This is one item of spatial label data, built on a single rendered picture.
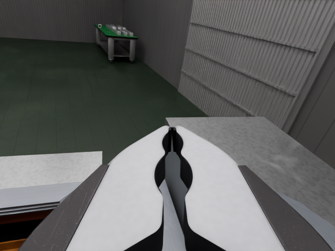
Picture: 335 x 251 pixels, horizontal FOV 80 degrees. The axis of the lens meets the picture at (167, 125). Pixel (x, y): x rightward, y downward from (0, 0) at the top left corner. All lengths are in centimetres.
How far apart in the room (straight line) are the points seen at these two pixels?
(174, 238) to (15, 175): 80
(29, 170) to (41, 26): 768
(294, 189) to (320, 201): 8
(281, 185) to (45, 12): 839
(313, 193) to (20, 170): 124
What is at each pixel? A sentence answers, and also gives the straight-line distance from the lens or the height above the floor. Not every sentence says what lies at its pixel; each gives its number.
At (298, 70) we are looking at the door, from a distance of 254.
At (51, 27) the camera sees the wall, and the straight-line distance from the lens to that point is 866.
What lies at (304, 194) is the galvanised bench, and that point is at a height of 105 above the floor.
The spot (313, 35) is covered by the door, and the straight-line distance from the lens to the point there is 253.
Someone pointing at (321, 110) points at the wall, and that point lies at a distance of 249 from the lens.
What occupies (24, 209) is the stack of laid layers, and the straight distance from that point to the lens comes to 94.
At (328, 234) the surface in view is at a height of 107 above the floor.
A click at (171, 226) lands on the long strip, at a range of 82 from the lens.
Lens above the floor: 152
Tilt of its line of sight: 30 degrees down
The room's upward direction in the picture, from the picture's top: 9 degrees clockwise
